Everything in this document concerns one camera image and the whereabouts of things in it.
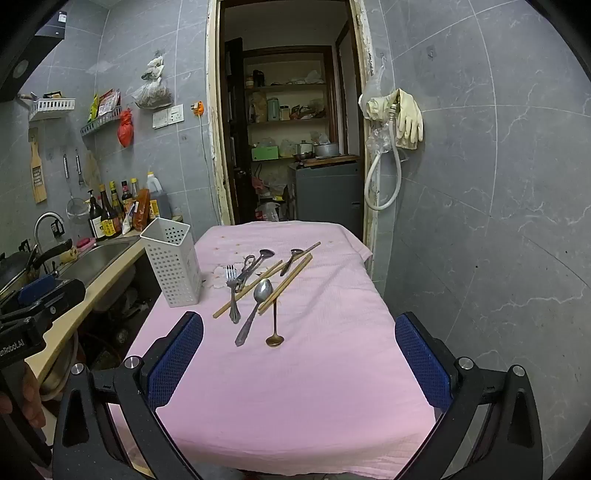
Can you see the red white plastic bag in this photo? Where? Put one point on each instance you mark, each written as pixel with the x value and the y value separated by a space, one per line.
pixel 267 213

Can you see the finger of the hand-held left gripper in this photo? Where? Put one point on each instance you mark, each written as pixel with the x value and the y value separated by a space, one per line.
pixel 69 293
pixel 34 288

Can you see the crumpled cream rubber glove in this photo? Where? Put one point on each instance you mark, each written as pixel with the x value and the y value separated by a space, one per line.
pixel 378 107

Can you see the cooking oil jug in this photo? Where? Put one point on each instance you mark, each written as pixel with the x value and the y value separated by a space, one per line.
pixel 159 198

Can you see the white blue packet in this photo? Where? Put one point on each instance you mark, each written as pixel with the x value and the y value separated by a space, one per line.
pixel 130 217

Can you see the green box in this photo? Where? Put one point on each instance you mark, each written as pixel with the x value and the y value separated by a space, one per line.
pixel 265 152

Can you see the pink scrub brush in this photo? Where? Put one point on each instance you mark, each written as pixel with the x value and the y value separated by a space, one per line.
pixel 85 243

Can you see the white perforated utensil holder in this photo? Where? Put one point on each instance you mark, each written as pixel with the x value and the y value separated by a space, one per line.
pixel 173 272

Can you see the dark sauce bottle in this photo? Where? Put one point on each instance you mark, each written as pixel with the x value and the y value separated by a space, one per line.
pixel 115 203

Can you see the wooden chopstick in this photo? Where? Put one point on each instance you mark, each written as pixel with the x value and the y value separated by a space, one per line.
pixel 295 276
pixel 313 247
pixel 286 280
pixel 272 269

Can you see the black range hood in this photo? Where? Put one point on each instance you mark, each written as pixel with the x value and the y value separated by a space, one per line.
pixel 27 60

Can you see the steel sink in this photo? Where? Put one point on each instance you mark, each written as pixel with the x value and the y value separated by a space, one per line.
pixel 97 258

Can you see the dark wooden door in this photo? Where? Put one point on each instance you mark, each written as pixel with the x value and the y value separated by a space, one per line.
pixel 233 129

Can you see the wooden cutting board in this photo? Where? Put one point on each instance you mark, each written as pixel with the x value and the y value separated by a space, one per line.
pixel 332 160

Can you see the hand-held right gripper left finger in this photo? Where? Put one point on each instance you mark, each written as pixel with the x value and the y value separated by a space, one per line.
pixel 178 360

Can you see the beige round scrubber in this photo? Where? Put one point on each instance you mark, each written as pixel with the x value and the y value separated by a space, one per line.
pixel 69 254

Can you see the person's left hand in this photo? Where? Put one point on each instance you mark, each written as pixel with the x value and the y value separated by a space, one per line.
pixel 34 397

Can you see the clear plastic bag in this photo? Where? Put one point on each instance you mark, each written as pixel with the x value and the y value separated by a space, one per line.
pixel 381 138

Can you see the grey cabinet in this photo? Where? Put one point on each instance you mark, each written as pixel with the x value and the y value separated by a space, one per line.
pixel 328 194

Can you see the white lidded jar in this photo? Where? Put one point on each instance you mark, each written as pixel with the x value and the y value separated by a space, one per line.
pixel 285 113

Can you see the flat cream rubber glove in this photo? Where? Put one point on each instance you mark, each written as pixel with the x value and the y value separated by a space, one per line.
pixel 408 121

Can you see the steel hanging utensil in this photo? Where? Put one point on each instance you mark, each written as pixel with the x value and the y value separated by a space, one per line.
pixel 79 170

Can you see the clear bottle yellow cap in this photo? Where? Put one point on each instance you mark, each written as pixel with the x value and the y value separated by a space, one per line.
pixel 134 187

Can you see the beige kitchen counter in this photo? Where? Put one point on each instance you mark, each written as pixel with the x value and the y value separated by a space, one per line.
pixel 99 290

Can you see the metal scissors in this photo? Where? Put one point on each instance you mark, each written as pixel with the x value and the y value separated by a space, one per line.
pixel 244 272

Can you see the black wall socket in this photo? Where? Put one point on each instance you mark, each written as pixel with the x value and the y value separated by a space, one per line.
pixel 57 227

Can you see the yellow green packet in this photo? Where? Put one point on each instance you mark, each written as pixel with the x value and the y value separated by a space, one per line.
pixel 94 107

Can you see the green jar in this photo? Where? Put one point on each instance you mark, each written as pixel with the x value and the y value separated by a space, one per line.
pixel 273 109

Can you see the white wall switch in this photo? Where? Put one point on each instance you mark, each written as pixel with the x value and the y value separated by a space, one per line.
pixel 160 119

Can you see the steel basin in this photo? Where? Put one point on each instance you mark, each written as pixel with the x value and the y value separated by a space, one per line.
pixel 62 369

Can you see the grey wall rack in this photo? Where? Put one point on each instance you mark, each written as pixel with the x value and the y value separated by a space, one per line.
pixel 101 122

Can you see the clear bag of dried goods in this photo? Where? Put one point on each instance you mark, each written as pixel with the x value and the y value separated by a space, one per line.
pixel 152 92

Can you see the pink tablecloth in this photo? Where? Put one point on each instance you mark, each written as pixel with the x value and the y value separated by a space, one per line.
pixel 300 392

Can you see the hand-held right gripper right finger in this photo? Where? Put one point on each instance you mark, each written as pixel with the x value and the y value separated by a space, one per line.
pixel 420 360

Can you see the orange plug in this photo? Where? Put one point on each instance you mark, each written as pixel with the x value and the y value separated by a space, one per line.
pixel 198 108

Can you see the wooden grater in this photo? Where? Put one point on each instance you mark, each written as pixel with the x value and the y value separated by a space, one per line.
pixel 39 180

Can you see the large steel spoon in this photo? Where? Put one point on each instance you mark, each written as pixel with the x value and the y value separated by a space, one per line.
pixel 263 290

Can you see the small bronze spoon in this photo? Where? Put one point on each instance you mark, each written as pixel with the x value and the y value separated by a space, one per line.
pixel 274 340

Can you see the dark pump bottle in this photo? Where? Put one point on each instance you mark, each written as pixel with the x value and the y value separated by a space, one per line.
pixel 94 217

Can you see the red white packet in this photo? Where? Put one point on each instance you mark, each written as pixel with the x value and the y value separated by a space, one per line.
pixel 110 100

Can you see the chrome faucet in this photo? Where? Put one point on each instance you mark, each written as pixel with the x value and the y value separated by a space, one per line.
pixel 41 221

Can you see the white wall socket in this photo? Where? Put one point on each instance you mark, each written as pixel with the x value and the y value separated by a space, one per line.
pixel 176 114

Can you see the white wall basket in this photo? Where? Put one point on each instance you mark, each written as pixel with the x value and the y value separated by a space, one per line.
pixel 51 106

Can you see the yellow label soy sauce bottle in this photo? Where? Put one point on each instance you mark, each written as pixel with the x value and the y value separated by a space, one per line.
pixel 107 219

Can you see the orange spice packet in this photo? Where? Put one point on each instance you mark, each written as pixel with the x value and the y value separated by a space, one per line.
pixel 141 210

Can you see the red label sauce bottle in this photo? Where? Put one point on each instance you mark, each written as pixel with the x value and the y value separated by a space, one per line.
pixel 126 194

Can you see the wooden door frame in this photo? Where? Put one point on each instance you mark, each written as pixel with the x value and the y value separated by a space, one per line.
pixel 213 138

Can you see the aluminium pot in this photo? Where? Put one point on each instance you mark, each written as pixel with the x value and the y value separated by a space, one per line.
pixel 327 150

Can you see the wooden shelf unit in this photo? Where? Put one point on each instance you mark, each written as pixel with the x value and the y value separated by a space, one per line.
pixel 330 92

